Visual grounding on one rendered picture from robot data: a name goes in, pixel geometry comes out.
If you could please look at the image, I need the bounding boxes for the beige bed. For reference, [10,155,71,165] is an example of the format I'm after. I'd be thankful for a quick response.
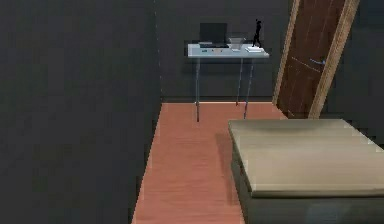
[227,118,384,224]

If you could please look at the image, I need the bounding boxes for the brown wooden room door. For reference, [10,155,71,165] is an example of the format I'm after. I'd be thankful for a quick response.
[272,0,361,120]

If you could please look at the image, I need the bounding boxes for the grey bowl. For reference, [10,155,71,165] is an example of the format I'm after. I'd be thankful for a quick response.
[228,37,247,50]

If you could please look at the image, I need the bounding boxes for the black figurine statue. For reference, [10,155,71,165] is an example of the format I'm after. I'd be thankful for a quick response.
[251,19,263,48]

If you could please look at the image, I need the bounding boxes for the black laptop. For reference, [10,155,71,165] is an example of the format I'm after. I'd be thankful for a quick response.
[198,22,230,49]

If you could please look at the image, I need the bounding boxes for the pale blue desk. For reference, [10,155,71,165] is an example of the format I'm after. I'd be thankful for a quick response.
[186,43,270,123]

